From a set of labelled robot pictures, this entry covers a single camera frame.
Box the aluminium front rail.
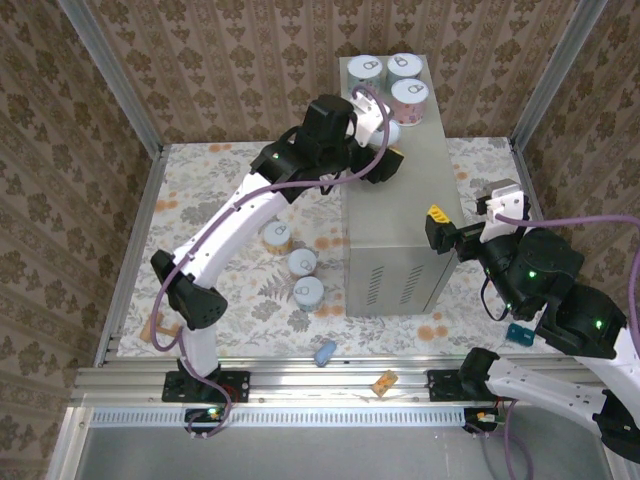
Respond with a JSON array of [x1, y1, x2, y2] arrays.
[[69, 363, 640, 407]]

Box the small orange object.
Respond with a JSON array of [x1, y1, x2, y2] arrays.
[[369, 369, 399, 399]]

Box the teal label food can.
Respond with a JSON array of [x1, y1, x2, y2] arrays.
[[385, 52, 425, 86]]

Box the grey metal base panel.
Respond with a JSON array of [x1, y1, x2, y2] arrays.
[[47, 405, 640, 480]]

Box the yellow label food can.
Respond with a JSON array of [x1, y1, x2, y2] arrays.
[[262, 220, 295, 254]]

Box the small teal box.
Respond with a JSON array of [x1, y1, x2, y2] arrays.
[[505, 322, 535, 347]]

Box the grey metal counter box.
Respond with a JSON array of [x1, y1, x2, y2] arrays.
[[338, 53, 470, 319]]

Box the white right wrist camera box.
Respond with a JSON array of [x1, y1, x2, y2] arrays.
[[474, 178, 531, 242]]

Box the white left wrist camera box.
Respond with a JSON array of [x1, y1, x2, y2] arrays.
[[347, 92, 396, 149]]

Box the pink label food can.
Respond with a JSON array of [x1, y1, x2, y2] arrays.
[[389, 78, 429, 126], [379, 119, 402, 149]]

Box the small circuit board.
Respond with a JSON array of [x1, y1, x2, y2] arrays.
[[464, 407, 506, 434], [184, 407, 224, 426]]

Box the black mounting plate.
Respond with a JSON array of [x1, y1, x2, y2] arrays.
[[426, 368, 471, 403], [160, 369, 251, 404]]

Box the light blue label food can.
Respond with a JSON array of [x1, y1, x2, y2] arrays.
[[346, 53, 385, 96]]

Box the small wooden piece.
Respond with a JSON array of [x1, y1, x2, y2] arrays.
[[139, 314, 181, 344]]

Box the aluminium frame post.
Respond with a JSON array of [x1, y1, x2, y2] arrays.
[[55, 0, 167, 157], [508, 0, 619, 149]]

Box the thin black cable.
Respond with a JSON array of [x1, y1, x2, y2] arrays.
[[480, 277, 516, 323]]

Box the blue-grey oval object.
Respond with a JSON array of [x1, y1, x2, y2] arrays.
[[312, 339, 337, 368]]

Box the white slotted cable duct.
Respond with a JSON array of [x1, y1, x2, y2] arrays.
[[88, 407, 474, 430]]

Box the white lid food can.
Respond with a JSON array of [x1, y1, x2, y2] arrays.
[[288, 248, 319, 279]]

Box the floral tablecloth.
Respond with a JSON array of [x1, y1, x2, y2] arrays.
[[117, 135, 576, 359]]

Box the purple cable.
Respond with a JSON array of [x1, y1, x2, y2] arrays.
[[149, 84, 394, 441], [494, 212, 640, 480]]

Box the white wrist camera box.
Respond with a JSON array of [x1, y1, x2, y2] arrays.
[[347, 92, 396, 149], [474, 178, 531, 242]]

